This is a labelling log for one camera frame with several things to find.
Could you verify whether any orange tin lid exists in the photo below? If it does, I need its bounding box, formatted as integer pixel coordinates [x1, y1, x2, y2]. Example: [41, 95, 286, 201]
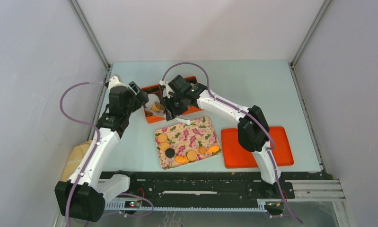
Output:
[221, 126, 294, 168]

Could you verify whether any orange pumpkin cookie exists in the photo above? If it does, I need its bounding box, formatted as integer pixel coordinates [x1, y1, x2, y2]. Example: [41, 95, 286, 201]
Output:
[175, 156, 189, 164]
[207, 145, 220, 155]

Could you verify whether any black round cookie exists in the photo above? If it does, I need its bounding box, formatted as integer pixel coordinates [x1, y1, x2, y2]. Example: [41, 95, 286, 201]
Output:
[165, 148, 176, 158]

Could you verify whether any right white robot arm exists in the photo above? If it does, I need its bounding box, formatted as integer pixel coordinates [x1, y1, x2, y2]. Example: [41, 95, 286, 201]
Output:
[159, 75, 282, 198]

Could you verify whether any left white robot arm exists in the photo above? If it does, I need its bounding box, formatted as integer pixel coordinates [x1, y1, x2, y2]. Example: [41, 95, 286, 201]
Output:
[54, 81, 149, 227]

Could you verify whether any floral cookie tray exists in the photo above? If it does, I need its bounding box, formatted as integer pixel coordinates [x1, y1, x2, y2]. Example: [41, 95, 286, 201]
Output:
[154, 117, 222, 170]

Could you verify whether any orange cookie tin box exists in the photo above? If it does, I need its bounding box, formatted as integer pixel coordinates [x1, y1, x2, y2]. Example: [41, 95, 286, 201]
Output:
[142, 76, 202, 123]

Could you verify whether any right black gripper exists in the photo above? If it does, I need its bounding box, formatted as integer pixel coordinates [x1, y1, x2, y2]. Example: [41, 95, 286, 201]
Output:
[159, 95, 187, 123]

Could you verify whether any white paper cupcake liner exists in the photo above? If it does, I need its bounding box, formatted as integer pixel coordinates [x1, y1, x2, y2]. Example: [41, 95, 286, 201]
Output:
[146, 94, 160, 109]
[146, 109, 165, 118]

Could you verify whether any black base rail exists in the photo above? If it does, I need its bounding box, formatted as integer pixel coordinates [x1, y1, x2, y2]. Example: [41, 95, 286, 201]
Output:
[91, 171, 332, 208]

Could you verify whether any yellow cloth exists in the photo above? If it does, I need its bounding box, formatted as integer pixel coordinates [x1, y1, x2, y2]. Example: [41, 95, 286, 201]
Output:
[60, 140, 92, 182]

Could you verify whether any small tan cookie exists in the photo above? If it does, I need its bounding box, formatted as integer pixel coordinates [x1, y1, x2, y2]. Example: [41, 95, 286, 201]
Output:
[198, 146, 207, 155]

